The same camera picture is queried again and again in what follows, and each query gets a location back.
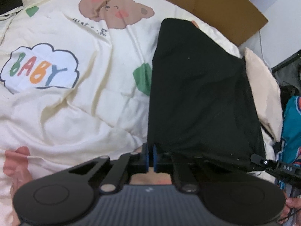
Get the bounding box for brown cardboard barrier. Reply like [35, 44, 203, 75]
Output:
[167, 0, 268, 46]

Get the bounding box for beige pillow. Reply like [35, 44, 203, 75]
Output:
[244, 47, 283, 142]

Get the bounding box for person's right hand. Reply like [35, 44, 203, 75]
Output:
[279, 191, 301, 226]

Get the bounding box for teal printed garment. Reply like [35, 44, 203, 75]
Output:
[273, 95, 301, 191]

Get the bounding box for cream cartoon print bedsheet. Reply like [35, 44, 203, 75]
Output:
[0, 0, 243, 226]

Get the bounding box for black garment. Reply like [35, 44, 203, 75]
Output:
[147, 18, 266, 172]

